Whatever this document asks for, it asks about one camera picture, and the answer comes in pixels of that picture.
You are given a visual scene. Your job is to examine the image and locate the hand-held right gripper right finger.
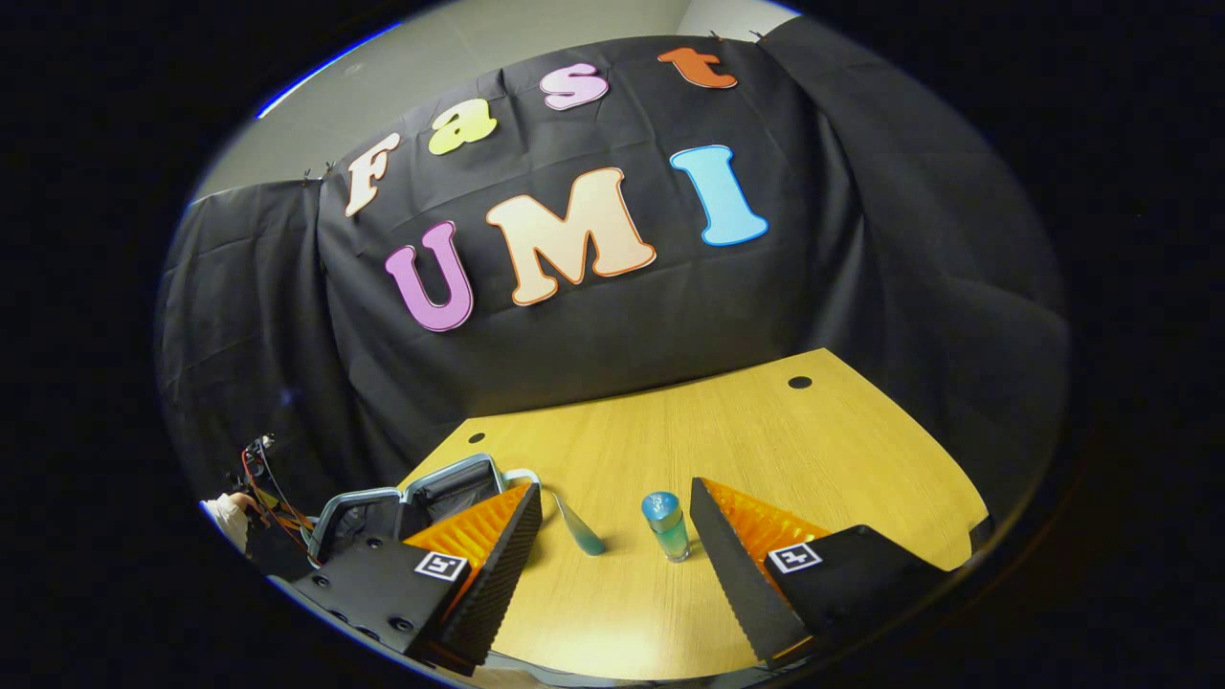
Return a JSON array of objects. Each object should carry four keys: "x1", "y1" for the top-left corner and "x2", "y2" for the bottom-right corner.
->
[{"x1": 688, "y1": 477, "x2": 960, "y2": 671}]

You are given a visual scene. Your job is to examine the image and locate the black backdrop cloth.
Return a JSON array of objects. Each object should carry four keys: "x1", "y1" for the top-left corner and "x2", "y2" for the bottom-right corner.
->
[{"x1": 158, "y1": 17, "x2": 1071, "y2": 539}]

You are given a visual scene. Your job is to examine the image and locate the light blue small suitcase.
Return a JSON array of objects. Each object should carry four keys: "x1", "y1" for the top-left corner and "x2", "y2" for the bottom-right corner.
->
[{"x1": 306, "y1": 454, "x2": 564, "y2": 567}]

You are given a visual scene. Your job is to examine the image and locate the blue capped clear bottle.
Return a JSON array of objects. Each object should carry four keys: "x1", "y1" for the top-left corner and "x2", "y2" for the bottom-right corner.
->
[{"x1": 640, "y1": 490, "x2": 692, "y2": 564}]

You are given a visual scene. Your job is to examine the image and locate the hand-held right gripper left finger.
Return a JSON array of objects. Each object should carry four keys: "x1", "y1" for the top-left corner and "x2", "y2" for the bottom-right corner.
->
[{"x1": 287, "y1": 482, "x2": 544, "y2": 678}]

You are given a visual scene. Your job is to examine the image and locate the teal skin care tube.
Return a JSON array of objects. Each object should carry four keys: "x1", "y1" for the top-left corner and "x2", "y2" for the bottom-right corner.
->
[{"x1": 552, "y1": 490, "x2": 608, "y2": 558}]

